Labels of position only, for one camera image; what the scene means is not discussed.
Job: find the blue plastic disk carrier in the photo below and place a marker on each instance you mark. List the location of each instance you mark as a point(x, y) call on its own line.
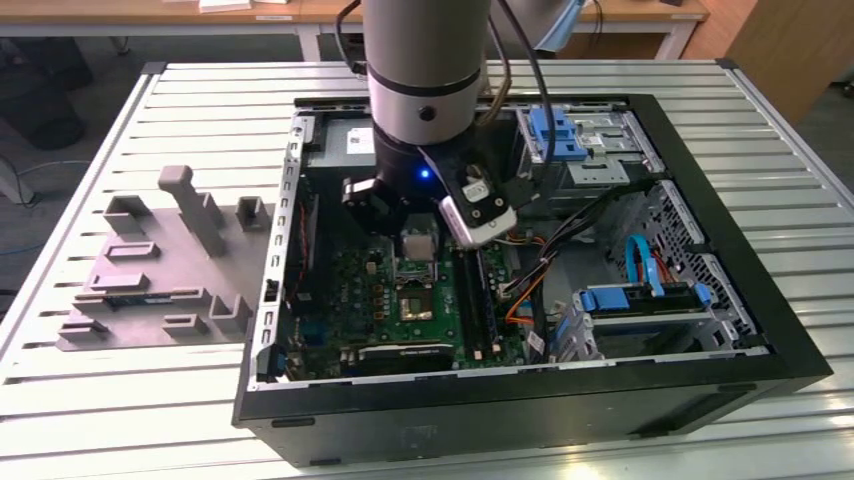
point(563, 131)

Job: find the blue plastic card latch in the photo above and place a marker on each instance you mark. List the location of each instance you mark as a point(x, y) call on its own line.
point(275, 365)

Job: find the RAM stick blue label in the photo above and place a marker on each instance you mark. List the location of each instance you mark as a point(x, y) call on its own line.
point(133, 300)

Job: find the black PC case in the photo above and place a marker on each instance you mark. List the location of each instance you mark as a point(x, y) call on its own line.
point(467, 430)

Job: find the white stand leg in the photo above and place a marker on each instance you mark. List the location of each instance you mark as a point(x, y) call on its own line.
point(13, 185)

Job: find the wooden desk white frame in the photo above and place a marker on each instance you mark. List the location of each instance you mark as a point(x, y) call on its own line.
point(634, 14)

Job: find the CPU socket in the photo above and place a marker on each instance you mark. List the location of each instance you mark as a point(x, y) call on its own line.
point(415, 307)

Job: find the green motherboard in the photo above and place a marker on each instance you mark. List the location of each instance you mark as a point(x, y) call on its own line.
point(353, 272)

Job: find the black RAM slot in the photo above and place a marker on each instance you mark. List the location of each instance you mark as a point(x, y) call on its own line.
point(472, 305)
point(490, 305)

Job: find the silver perforated disk cage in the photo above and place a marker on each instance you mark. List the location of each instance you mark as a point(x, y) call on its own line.
point(727, 330)

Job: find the silver disk bay cage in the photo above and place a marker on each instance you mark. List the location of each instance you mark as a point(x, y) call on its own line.
point(600, 175)

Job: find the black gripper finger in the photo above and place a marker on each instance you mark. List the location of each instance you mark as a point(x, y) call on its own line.
point(360, 205)

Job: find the brown wooden cabinet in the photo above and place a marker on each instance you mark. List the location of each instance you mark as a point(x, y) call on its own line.
point(787, 50)

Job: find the black graphics card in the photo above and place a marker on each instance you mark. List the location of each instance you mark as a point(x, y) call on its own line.
point(400, 357)

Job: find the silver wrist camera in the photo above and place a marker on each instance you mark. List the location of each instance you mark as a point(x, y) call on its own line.
point(480, 232)

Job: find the white box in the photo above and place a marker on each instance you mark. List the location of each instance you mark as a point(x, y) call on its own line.
point(227, 5)

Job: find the grey parts rack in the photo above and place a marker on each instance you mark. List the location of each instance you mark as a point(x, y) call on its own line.
point(167, 265)

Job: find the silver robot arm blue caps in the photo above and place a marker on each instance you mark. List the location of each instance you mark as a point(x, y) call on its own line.
point(420, 50)

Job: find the grey power supply unit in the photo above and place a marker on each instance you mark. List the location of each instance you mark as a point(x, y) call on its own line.
point(333, 200)

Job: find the hard disk in blue carrier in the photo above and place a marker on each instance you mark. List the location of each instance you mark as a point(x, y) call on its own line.
point(603, 300)

